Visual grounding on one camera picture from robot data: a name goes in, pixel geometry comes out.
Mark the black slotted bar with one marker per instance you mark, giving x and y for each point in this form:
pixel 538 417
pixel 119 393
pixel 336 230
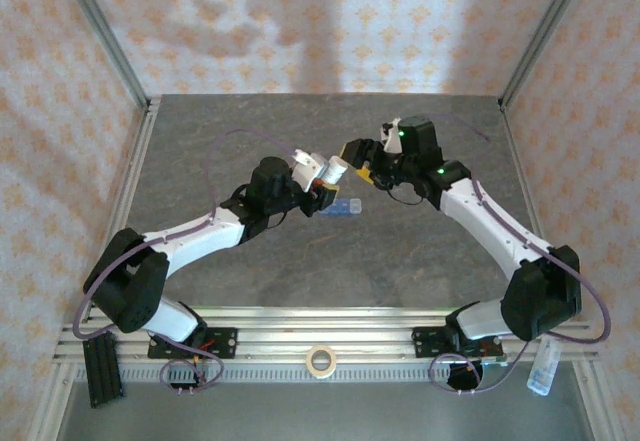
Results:
pixel 102 371

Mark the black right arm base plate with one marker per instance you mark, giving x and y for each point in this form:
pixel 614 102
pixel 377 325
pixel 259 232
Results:
pixel 425 343

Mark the aluminium right side rail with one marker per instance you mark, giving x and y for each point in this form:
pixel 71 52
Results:
pixel 520 161

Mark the aluminium left side rail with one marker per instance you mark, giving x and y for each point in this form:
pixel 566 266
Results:
pixel 125 196

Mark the aluminium left corner post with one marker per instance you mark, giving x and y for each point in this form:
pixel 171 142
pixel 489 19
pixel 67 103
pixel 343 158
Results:
pixel 106 36

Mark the aluminium rail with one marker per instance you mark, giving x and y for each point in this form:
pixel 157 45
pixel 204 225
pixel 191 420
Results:
pixel 520 161
pixel 125 196

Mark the masking tape roll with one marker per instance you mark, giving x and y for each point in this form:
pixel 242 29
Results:
pixel 310 361

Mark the aluminium base rail beam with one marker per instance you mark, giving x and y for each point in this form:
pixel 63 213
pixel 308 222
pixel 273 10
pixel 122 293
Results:
pixel 350 331

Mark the clear plastic pill box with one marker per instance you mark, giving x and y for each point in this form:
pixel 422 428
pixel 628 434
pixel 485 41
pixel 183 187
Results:
pixel 544 368

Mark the aluminium right corner post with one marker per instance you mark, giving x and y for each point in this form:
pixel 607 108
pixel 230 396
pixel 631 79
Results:
pixel 544 36

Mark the green circuit board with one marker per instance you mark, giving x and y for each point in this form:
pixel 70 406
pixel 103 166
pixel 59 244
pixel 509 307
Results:
pixel 495 361

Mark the aluminium corner post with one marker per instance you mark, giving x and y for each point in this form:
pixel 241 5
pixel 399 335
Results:
pixel 544 36
pixel 106 36

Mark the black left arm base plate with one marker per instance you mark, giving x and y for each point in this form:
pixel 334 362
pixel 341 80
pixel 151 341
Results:
pixel 225 343

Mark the white pill bottle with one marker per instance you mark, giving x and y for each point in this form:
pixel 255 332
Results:
pixel 335 168

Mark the blue pill organizer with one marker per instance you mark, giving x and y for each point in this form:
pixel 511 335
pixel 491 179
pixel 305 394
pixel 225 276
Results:
pixel 345 207

